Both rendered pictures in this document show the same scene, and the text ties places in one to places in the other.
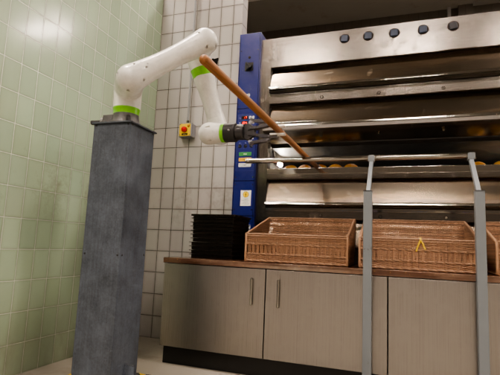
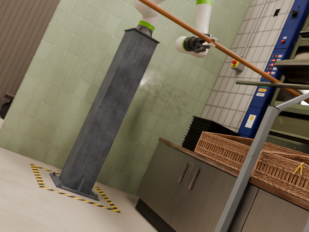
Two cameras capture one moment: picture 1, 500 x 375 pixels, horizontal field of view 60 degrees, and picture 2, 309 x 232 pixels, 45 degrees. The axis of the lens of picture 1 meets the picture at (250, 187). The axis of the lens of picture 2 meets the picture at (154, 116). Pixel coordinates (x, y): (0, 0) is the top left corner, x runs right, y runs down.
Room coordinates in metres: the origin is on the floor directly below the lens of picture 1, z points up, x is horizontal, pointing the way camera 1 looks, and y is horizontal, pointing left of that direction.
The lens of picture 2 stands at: (0.38, -1.55, 0.57)
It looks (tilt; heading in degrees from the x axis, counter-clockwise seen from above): 3 degrees up; 46
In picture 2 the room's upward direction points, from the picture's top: 24 degrees clockwise
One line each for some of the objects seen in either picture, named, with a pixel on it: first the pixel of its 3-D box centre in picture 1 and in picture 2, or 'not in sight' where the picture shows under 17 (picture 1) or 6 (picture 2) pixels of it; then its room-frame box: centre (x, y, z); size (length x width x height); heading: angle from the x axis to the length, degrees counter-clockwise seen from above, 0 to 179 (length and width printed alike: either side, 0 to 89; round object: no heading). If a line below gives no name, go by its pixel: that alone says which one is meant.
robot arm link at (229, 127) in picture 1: (231, 132); (192, 44); (2.02, 0.10, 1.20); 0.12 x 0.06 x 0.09; 160
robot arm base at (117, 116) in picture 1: (115, 122); (140, 32); (2.03, 0.66, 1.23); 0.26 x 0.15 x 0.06; 71
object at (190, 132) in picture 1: (187, 131); (238, 64); (3.02, 0.47, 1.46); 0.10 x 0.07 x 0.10; 70
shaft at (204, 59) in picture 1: (281, 133); (219, 46); (1.99, -0.14, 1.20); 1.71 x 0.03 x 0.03; 160
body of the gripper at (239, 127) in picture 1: (245, 132); (197, 43); (1.99, 0.03, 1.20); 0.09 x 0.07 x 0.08; 70
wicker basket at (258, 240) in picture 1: (303, 238); (252, 154); (2.49, -0.32, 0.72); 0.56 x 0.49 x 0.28; 72
